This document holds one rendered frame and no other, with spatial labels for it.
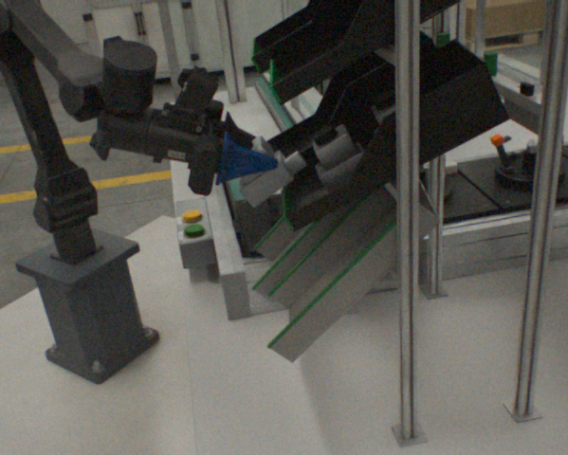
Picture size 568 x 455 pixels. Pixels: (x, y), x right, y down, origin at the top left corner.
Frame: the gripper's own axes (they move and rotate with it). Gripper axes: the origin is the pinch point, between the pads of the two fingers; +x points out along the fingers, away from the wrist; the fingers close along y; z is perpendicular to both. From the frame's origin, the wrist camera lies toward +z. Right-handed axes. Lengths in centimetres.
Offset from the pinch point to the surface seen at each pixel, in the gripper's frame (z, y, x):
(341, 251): -14.7, 7.1, 16.9
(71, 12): -146, 817, -197
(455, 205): -16, 40, 46
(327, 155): 2.0, -1.4, 9.3
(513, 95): 13.2, 1.8, 30.3
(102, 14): -90, 549, -112
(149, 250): -48, 56, -13
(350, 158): 2.1, -1.3, 12.2
